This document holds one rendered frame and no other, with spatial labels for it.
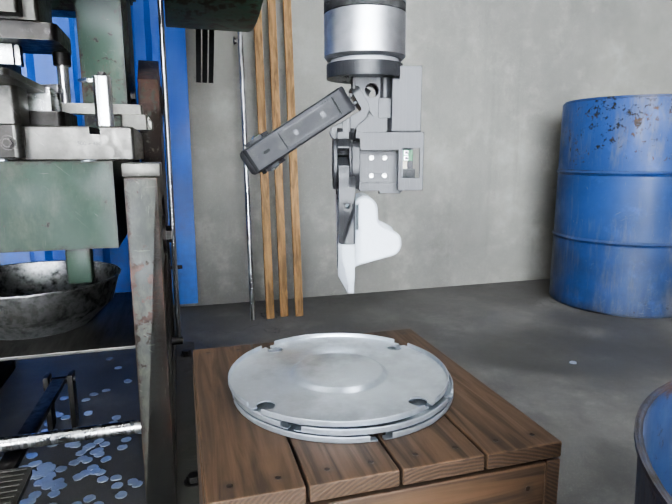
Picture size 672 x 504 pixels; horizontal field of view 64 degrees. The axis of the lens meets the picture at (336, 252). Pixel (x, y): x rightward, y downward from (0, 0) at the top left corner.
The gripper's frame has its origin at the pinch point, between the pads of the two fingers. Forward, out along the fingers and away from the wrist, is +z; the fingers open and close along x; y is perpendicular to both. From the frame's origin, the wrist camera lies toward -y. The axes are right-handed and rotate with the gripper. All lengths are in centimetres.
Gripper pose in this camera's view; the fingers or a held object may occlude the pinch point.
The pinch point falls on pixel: (342, 275)
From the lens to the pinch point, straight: 53.3
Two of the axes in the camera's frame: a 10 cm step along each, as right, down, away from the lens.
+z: 0.0, 9.8, 1.8
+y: 10.0, -0.1, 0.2
